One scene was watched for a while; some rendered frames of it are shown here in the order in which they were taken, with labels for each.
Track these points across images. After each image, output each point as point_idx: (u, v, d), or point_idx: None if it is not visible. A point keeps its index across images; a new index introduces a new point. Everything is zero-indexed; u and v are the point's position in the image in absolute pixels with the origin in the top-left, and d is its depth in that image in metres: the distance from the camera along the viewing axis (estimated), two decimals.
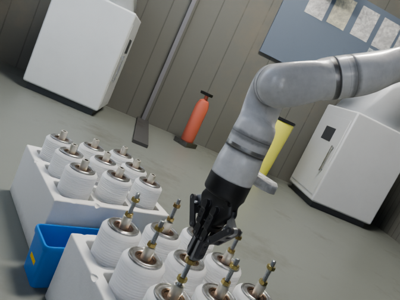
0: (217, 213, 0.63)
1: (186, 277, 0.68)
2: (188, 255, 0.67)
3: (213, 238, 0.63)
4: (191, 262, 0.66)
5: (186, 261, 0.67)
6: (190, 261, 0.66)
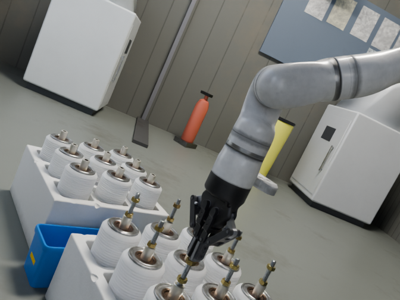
0: (216, 214, 0.63)
1: (179, 275, 0.68)
2: (188, 256, 0.67)
3: (213, 239, 0.63)
4: None
5: (193, 265, 0.67)
6: (195, 261, 0.67)
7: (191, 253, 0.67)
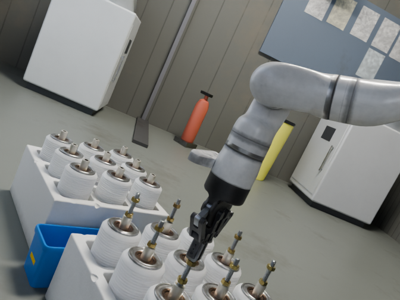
0: (226, 212, 0.67)
1: (181, 280, 0.67)
2: (194, 261, 0.67)
3: (221, 229, 0.69)
4: (187, 258, 0.68)
5: (191, 261, 0.68)
6: None
7: None
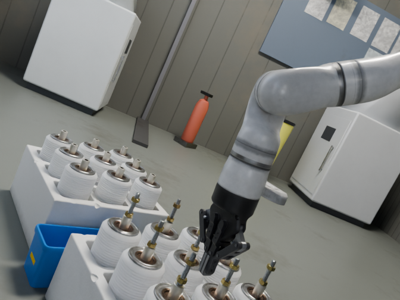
0: (225, 227, 0.61)
1: (181, 280, 0.67)
2: (201, 272, 0.65)
3: (222, 253, 0.61)
4: (187, 258, 0.68)
5: (191, 261, 0.68)
6: (188, 258, 0.68)
7: (194, 256, 0.67)
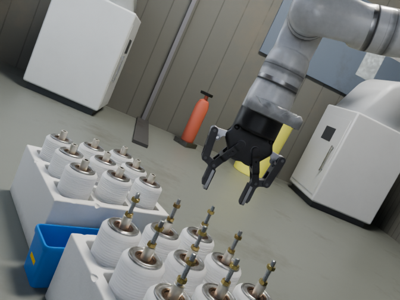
0: None
1: (181, 280, 0.67)
2: (238, 201, 0.66)
3: None
4: (187, 258, 0.68)
5: (191, 261, 0.68)
6: (188, 258, 0.68)
7: (194, 256, 0.67)
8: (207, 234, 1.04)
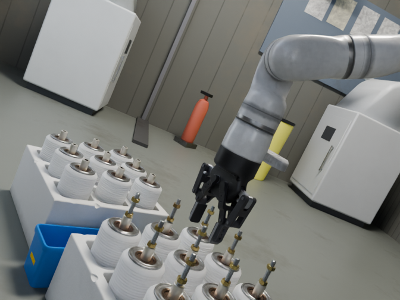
0: (227, 187, 0.62)
1: (181, 280, 0.67)
2: (191, 221, 0.68)
3: (232, 216, 0.60)
4: (187, 258, 0.68)
5: (191, 261, 0.68)
6: (188, 258, 0.68)
7: (194, 256, 0.67)
8: (207, 234, 1.04)
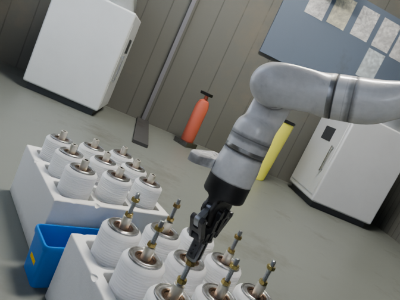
0: (226, 212, 0.67)
1: (186, 280, 0.68)
2: (194, 261, 0.67)
3: (221, 230, 0.69)
4: (190, 263, 0.66)
5: (186, 261, 0.67)
6: (188, 262, 0.66)
7: None
8: None
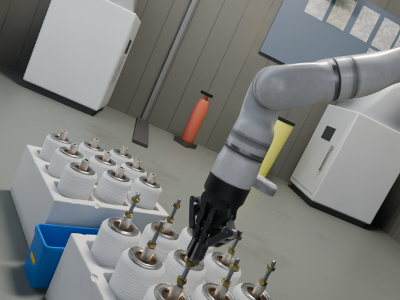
0: (216, 215, 0.63)
1: (186, 280, 0.68)
2: (188, 257, 0.67)
3: (213, 240, 0.63)
4: (190, 263, 0.66)
5: (185, 261, 0.67)
6: (188, 262, 0.67)
7: None
8: None
